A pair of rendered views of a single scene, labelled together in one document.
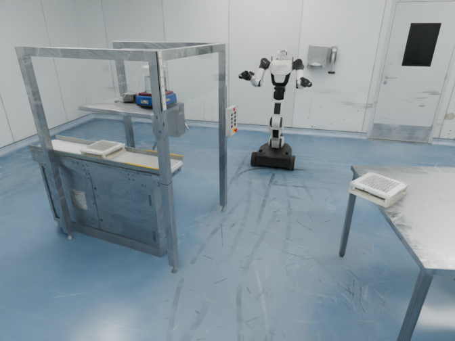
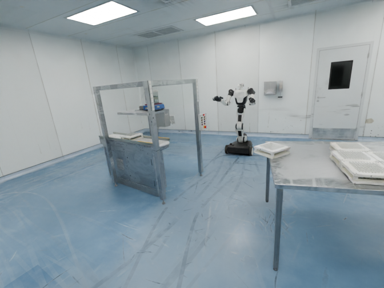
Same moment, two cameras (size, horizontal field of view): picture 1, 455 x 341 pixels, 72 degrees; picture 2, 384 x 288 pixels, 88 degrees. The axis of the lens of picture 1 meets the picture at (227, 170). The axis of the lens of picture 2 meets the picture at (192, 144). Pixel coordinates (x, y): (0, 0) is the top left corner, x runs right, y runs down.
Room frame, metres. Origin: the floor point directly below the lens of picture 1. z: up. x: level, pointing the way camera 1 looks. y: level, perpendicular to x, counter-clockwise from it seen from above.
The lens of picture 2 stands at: (-0.32, -0.58, 1.53)
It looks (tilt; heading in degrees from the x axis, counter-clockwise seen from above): 16 degrees down; 13
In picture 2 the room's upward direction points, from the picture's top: 5 degrees counter-clockwise
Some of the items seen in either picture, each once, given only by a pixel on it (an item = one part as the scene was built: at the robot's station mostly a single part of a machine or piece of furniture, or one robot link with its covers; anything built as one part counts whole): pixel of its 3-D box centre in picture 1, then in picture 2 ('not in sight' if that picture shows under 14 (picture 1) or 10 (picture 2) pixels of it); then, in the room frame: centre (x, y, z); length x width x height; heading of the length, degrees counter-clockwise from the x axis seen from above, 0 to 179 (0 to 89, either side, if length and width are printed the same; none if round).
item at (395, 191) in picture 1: (379, 184); (271, 147); (1.69, -0.92, 0.88); 0.25 x 0.24 x 0.02; 130
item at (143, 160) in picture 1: (101, 157); (131, 140); (2.35, 1.01, 0.79); 1.35 x 0.25 x 0.05; 67
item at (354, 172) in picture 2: not in sight; (367, 168); (1.18, -1.47, 0.88); 0.25 x 0.24 x 0.02; 174
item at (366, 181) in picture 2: not in sight; (366, 175); (1.18, -1.47, 0.83); 0.24 x 0.24 x 0.02; 84
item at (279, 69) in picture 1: (281, 71); (241, 96); (4.16, -0.68, 1.23); 0.34 x 0.30 x 0.36; 75
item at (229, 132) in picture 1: (231, 120); (202, 122); (2.83, -0.03, 0.96); 0.17 x 0.06 x 0.26; 157
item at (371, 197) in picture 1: (377, 191); (271, 151); (1.69, -0.92, 0.83); 0.24 x 0.24 x 0.02; 40
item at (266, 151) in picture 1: (275, 148); (241, 143); (4.14, -0.68, 0.19); 0.64 x 0.52 x 0.33; 165
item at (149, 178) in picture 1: (102, 160); (131, 142); (2.35, 1.01, 0.76); 1.30 x 0.29 x 0.10; 67
